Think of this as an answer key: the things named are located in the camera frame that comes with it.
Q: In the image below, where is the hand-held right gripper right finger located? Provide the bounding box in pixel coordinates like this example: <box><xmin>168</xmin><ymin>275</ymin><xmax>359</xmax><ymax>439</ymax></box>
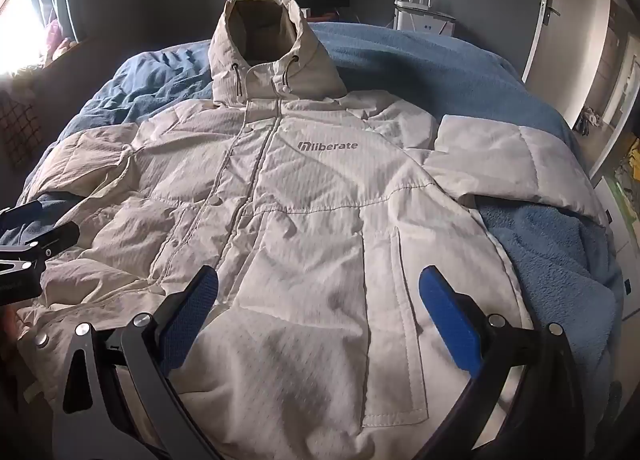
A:
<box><xmin>417</xmin><ymin>265</ymin><xmax>587</xmax><ymax>460</ymax></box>

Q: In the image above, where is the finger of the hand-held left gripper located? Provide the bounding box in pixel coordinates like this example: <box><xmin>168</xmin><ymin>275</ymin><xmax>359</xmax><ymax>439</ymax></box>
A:
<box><xmin>0</xmin><ymin>199</ymin><xmax>52</xmax><ymax>230</ymax></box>
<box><xmin>0</xmin><ymin>221</ymin><xmax>82</xmax><ymax>299</ymax></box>

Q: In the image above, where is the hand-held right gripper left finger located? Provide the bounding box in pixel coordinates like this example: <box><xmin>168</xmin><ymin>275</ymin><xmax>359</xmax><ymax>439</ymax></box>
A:
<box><xmin>60</xmin><ymin>265</ymin><xmax>221</xmax><ymax>460</ymax></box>

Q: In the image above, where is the cream hooded puffer jacket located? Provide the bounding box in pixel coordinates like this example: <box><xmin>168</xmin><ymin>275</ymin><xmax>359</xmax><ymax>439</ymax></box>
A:
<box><xmin>15</xmin><ymin>0</ymin><xmax>617</xmax><ymax>460</ymax></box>

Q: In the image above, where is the dark patterned pillow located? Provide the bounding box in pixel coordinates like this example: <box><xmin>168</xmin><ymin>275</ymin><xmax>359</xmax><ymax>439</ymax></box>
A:
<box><xmin>0</xmin><ymin>89</ymin><xmax>45</xmax><ymax>172</ymax></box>

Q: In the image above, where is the blue fleece blanket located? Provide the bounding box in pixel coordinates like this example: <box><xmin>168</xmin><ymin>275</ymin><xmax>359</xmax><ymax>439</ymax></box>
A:
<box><xmin>0</xmin><ymin>20</ymin><xmax>627</xmax><ymax>393</ymax></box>

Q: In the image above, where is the white box under router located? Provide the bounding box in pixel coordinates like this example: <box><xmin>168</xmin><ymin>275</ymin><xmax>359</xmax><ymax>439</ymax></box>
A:
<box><xmin>395</xmin><ymin>16</ymin><xmax>457</xmax><ymax>37</ymax></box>

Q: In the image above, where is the white door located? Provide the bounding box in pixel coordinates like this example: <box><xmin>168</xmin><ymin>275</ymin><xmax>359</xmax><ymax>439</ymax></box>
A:
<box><xmin>520</xmin><ymin>0</ymin><xmax>616</xmax><ymax>116</ymax></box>

